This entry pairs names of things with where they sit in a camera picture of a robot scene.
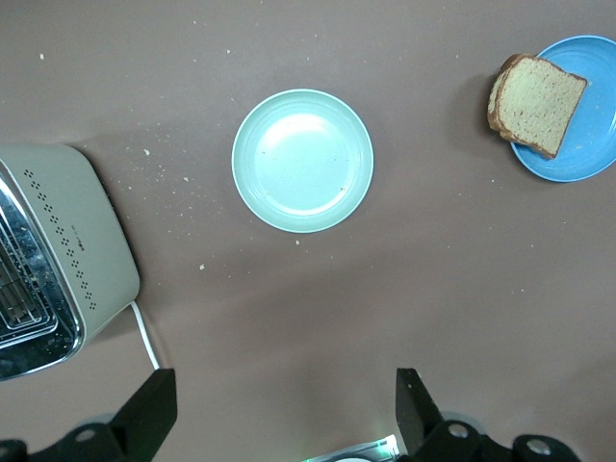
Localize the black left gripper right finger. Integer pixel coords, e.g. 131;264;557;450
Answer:
396;368;447;456

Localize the brown bread slice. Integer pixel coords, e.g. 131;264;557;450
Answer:
488;53;589;160

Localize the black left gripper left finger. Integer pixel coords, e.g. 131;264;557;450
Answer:
109;368;179;462

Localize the blue plate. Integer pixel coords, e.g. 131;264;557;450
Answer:
509;34;616;184

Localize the beige chrome toaster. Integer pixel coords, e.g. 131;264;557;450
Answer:
0;142;141;381

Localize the light green plate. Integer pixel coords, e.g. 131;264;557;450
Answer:
231;88;375;235

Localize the white toaster power cable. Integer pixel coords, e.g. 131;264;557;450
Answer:
128;300;163;372

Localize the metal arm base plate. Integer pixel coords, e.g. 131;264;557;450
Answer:
307;432;403;462

